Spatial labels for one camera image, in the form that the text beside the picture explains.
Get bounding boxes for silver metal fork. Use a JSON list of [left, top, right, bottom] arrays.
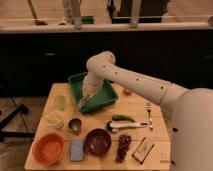
[[146, 102, 153, 131]]

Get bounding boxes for green chili pepper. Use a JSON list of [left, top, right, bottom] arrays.
[[112, 115, 135, 122]]

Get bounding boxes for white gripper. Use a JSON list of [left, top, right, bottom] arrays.
[[77, 73, 103, 109]]

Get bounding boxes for black chair base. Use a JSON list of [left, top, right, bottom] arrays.
[[0, 76, 36, 143]]

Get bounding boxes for orange plastic bowl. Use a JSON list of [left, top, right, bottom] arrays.
[[32, 133, 65, 166]]

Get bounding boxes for black white kitchen utensil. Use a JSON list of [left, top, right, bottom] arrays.
[[106, 121, 147, 132]]

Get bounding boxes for small orange fruit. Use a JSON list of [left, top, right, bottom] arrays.
[[123, 88, 132, 96]]

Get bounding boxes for yellow green plastic cup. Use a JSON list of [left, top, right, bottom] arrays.
[[54, 95, 66, 111]]

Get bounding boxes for small metal cup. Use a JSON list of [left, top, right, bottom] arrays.
[[68, 118, 82, 135]]

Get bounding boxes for brown white box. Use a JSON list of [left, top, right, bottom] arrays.
[[132, 137, 154, 164]]

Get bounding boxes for wooden table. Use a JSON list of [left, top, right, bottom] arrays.
[[25, 83, 170, 171]]

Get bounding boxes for blue sponge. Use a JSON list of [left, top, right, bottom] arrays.
[[70, 139, 84, 162]]

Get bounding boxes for bunch of dark grapes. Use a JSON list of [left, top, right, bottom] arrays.
[[116, 134, 132, 163]]

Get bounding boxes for green plastic tray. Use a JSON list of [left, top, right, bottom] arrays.
[[68, 72, 118, 114]]

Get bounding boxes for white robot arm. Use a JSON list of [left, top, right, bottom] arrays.
[[78, 51, 213, 171]]

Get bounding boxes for dark red bowl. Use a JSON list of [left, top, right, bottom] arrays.
[[85, 128, 112, 156]]

